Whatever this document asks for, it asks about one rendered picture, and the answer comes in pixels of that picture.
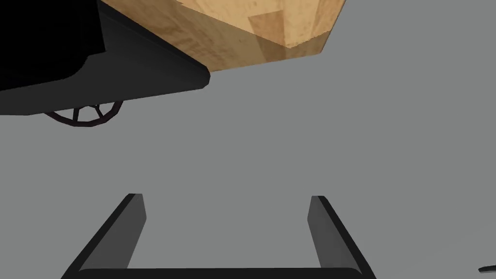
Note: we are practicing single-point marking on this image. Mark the dark wheel-shaped base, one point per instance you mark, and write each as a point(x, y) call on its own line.
point(83, 116)

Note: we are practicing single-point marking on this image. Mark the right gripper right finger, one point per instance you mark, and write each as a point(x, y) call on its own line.
point(333, 236)

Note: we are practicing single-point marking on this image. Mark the light wooden cabinet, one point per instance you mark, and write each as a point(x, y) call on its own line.
point(248, 31)

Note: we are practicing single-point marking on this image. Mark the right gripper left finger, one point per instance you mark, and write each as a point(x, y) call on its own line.
point(116, 236)

